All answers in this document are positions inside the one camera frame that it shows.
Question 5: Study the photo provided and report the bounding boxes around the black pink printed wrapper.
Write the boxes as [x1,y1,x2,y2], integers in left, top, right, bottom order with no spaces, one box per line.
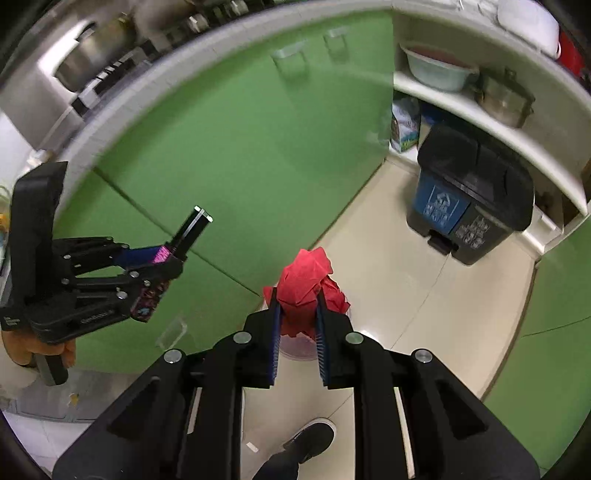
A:
[130,205,214,323]

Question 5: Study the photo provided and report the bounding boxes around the red paper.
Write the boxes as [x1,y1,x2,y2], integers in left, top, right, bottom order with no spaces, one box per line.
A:
[263,248,351,337]

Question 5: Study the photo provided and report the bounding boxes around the red container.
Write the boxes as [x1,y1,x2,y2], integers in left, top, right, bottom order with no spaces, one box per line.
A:
[558,30,591,88]

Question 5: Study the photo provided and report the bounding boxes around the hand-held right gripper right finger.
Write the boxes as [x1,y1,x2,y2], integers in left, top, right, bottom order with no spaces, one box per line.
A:
[315,292,541,480]

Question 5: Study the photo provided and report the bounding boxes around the clear cabinet handle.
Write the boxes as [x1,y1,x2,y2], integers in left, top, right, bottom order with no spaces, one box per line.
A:
[271,39,309,75]
[323,27,349,56]
[156,315,189,350]

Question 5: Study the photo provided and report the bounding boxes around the printed carton box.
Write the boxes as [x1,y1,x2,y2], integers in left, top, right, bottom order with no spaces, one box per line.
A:
[390,97,422,153]

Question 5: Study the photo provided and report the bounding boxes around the clear plastic cup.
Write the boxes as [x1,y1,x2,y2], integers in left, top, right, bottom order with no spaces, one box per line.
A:
[276,305,352,361]

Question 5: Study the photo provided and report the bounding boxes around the steel gas stove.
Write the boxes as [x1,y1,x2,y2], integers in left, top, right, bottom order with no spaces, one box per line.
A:
[37,41,158,118]

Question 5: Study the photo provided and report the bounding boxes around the small steel pot with lid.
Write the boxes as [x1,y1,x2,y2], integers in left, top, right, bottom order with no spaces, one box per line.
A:
[473,68,536,129]

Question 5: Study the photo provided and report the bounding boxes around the white open shelf unit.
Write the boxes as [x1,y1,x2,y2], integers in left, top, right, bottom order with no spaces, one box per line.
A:
[392,0,591,254]

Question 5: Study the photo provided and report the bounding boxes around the person's left hand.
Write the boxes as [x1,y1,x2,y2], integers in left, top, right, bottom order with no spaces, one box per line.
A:
[0,330,77,370]

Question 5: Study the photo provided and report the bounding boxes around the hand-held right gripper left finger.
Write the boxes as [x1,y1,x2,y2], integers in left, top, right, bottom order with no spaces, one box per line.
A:
[52,288,282,480]

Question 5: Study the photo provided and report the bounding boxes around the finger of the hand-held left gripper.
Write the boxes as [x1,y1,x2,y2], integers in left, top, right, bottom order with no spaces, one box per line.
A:
[54,236,184,278]
[68,263,184,323]

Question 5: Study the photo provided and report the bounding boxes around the row of seasoning jars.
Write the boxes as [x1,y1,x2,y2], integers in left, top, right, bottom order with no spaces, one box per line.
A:
[152,0,259,51]

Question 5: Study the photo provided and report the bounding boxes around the large steel pot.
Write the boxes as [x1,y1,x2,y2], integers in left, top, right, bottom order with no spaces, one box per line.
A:
[54,18,139,90]

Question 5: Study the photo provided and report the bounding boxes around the dark pants leg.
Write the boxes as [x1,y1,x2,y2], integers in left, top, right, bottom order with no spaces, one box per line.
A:
[252,451,301,480]

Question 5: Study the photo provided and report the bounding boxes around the black blue-label trash bin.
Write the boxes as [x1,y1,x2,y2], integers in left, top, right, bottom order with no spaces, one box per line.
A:
[406,124,535,266]

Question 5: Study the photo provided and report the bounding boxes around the black shoe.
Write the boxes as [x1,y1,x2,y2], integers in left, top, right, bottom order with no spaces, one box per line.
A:
[283,418,337,464]

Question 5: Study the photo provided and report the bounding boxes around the green kitchen cabinet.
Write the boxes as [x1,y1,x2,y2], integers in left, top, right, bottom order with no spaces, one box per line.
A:
[482,258,591,467]
[60,11,395,374]

